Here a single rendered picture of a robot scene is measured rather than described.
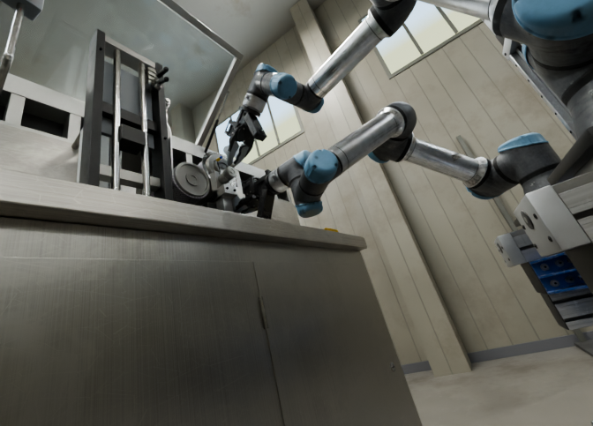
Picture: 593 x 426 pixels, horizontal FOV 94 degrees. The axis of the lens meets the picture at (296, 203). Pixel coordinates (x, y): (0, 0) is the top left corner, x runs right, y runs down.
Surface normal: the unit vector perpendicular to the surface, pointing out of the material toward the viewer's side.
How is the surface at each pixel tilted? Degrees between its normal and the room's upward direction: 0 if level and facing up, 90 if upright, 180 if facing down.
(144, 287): 90
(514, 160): 90
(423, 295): 90
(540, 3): 97
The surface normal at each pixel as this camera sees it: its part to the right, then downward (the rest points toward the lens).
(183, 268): 0.75, -0.44
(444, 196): -0.51, -0.22
